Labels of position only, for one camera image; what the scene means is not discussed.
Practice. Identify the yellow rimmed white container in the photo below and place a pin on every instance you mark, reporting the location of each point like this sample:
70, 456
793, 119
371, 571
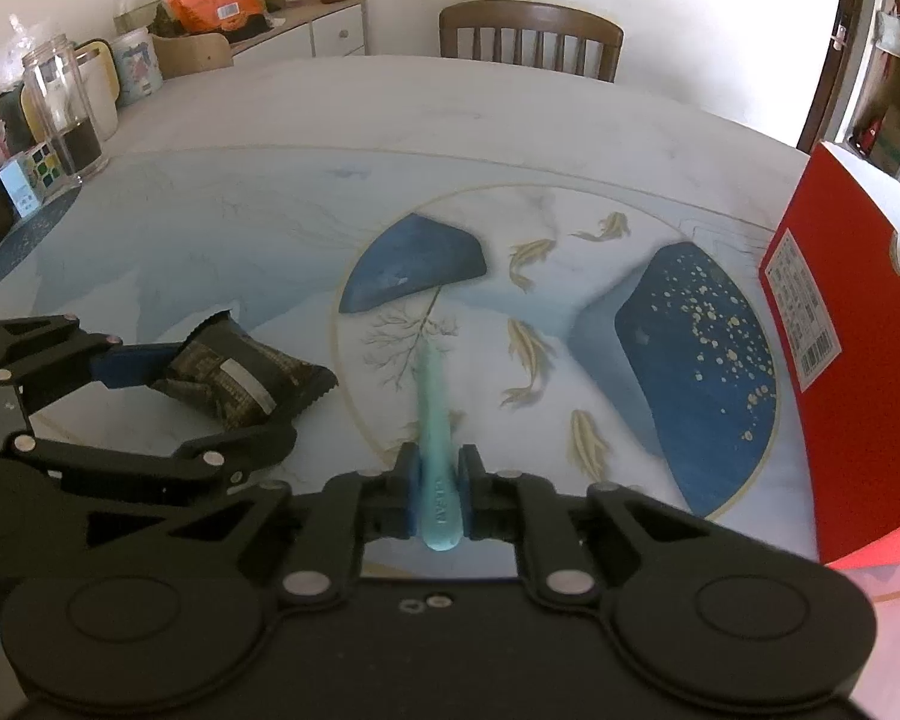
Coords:
103, 105

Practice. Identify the small light blue box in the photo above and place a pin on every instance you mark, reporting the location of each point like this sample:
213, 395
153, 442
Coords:
21, 191

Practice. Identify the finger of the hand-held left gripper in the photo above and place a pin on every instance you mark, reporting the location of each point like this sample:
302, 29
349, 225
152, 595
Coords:
135, 366
255, 446

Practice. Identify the red cardboard box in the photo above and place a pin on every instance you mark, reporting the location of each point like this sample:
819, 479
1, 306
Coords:
840, 255

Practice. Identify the brown wooden slatted chair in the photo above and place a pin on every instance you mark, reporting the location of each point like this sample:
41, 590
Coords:
532, 15

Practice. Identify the rubik's cube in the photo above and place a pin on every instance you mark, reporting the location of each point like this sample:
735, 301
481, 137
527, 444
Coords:
46, 165

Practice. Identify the crinkled clear plastic bag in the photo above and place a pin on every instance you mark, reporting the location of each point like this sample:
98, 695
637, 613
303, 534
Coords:
15, 52

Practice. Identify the red toy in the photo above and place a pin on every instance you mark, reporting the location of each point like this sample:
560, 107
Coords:
862, 135

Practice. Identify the dark green container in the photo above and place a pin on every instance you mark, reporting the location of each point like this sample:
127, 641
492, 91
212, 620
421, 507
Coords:
11, 120

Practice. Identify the white side cabinet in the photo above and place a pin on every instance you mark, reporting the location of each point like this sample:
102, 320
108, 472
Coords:
337, 34

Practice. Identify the white printed mug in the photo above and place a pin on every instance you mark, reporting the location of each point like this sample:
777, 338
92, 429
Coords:
135, 67

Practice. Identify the marble patterned desktop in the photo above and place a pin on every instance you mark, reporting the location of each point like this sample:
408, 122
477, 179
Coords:
270, 187

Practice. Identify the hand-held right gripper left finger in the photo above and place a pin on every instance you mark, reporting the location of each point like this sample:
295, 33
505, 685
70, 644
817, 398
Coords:
409, 495

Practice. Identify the grey hanging bag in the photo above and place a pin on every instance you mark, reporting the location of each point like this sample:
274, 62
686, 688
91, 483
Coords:
896, 34

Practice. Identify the clear plastic jar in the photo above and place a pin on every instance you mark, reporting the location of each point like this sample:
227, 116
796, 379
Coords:
82, 150

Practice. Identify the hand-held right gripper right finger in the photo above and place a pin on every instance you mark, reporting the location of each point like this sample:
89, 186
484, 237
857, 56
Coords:
471, 495

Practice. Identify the green printed cardboard carton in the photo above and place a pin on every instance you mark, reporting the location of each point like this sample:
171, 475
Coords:
891, 139

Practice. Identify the dark green snack packet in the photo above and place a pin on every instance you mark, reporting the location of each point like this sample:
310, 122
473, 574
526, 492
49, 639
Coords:
247, 375

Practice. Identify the brown wooden door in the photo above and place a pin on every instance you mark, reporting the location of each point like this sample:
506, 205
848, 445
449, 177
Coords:
825, 90

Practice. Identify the light wooden box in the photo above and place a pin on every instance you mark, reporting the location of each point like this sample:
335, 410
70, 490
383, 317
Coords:
195, 52

